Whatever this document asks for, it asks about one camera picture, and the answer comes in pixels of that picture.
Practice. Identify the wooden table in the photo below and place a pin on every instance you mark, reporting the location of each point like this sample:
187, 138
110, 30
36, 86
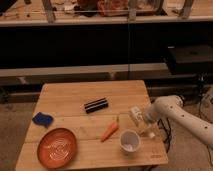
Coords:
65, 103

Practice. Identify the orange toy carrot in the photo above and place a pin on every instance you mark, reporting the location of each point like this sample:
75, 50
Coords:
111, 129

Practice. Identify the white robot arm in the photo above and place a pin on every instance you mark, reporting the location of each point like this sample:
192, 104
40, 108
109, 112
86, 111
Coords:
172, 107

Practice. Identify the long wooden workbench shelf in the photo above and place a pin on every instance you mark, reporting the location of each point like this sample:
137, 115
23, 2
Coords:
98, 12

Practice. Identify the black box on shelf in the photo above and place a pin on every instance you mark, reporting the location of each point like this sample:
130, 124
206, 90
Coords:
190, 59

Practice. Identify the blue crumpled cloth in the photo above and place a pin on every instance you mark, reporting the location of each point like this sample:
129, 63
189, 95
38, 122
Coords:
42, 119

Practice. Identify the white plastic bottle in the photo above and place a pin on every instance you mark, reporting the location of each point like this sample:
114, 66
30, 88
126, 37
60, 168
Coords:
143, 127

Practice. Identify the black striped rectangular block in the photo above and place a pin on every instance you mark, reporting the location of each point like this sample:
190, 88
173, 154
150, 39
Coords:
96, 105

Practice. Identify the orange ceramic bowl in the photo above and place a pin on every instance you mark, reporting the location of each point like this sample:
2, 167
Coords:
57, 148

